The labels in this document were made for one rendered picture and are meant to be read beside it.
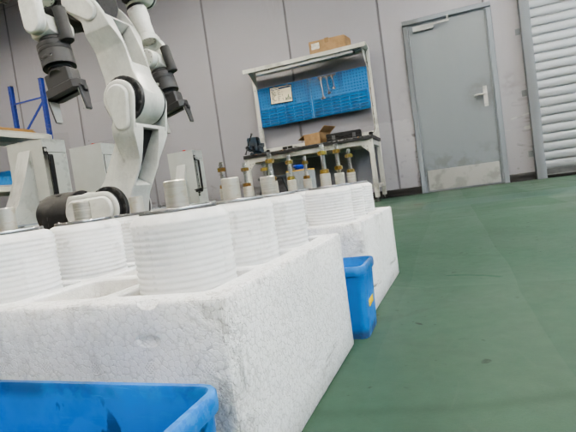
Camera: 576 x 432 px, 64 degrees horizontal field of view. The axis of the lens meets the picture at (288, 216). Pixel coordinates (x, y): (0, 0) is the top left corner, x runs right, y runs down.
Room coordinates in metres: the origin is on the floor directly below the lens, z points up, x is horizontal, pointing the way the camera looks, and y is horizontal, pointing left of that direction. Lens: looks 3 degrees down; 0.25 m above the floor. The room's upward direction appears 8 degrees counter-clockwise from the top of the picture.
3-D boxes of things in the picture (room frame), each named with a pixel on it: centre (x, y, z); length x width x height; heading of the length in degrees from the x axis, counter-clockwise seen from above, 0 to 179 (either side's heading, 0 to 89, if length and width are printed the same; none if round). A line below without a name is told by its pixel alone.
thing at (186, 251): (0.46, 0.11, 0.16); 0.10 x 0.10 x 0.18
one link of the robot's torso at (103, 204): (1.58, 0.59, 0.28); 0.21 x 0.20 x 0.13; 70
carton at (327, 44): (5.88, -0.81, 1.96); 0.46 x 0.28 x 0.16; 66
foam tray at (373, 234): (1.11, -0.02, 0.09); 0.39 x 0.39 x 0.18; 69
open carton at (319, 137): (5.89, -0.50, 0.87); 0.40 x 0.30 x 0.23; 56
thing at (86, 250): (0.65, 0.28, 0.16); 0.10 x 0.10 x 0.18
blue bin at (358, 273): (0.83, 0.01, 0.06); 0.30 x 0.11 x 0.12; 70
